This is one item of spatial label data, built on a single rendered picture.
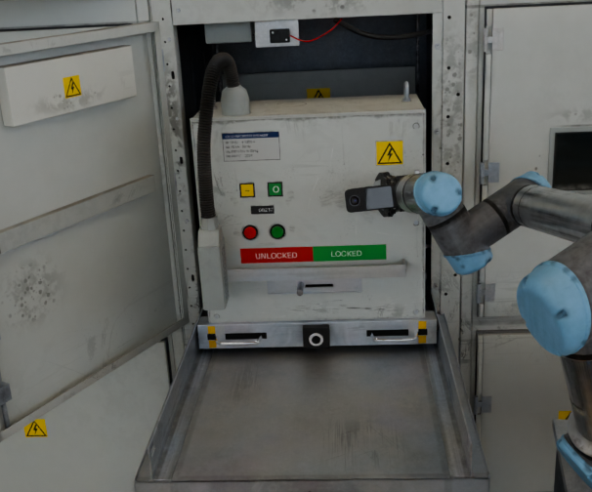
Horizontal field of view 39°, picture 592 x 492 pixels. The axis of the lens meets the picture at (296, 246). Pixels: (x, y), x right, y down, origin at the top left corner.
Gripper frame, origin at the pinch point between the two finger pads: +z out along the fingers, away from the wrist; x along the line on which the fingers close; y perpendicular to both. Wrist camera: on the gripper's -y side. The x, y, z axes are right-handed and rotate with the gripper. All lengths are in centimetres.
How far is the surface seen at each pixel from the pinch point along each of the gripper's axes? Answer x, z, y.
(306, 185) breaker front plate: 3.3, 4.8, -13.3
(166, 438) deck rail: -41, -13, -49
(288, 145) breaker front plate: 12.1, 3.3, -16.4
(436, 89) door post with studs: 21.7, 11.5, 20.3
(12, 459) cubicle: -62, 62, -91
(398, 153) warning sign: 8.0, -1.6, 5.6
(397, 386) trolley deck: -40.2, -4.9, -0.5
